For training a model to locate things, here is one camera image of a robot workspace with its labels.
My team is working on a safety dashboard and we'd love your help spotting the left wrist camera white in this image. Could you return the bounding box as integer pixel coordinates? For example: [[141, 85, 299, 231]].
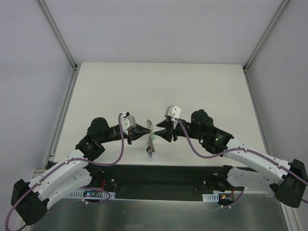
[[120, 113, 137, 134]]

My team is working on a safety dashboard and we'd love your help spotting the left aluminium frame post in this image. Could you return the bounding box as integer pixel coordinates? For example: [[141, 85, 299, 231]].
[[36, 0, 78, 70]]

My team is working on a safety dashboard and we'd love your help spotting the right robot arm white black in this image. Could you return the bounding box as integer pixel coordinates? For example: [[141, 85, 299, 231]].
[[155, 106, 308, 208]]

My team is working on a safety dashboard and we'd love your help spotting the slotted cable duct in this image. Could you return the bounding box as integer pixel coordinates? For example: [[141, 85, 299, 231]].
[[202, 193, 219, 203], [65, 189, 116, 200]]

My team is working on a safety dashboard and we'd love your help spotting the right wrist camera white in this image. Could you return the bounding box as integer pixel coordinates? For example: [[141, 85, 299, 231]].
[[165, 105, 181, 129]]

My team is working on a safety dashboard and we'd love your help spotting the metal disc keyring organizer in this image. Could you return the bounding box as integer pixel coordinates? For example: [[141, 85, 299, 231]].
[[146, 119, 155, 158]]

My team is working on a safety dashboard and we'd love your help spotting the right slotted cable duct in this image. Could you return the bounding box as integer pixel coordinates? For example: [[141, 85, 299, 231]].
[[202, 193, 219, 203]]

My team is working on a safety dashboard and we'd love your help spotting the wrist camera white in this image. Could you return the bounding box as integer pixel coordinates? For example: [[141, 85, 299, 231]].
[[165, 105, 181, 129], [120, 113, 137, 134]]

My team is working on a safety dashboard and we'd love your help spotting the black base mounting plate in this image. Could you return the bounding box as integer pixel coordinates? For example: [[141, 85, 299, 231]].
[[84, 164, 242, 201]]

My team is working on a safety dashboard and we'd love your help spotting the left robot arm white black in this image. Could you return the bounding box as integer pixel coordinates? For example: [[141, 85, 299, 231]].
[[5, 113, 150, 230]]

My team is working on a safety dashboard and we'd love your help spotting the left slotted cable duct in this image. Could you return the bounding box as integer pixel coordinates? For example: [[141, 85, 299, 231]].
[[65, 189, 116, 200]]

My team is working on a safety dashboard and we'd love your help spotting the right aluminium frame post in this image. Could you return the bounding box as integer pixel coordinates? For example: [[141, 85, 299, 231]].
[[243, 0, 291, 73]]

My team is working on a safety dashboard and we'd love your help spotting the aluminium frame post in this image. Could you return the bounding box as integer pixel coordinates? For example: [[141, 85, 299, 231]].
[[243, 0, 291, 73], [36, 0, 78, 70]]

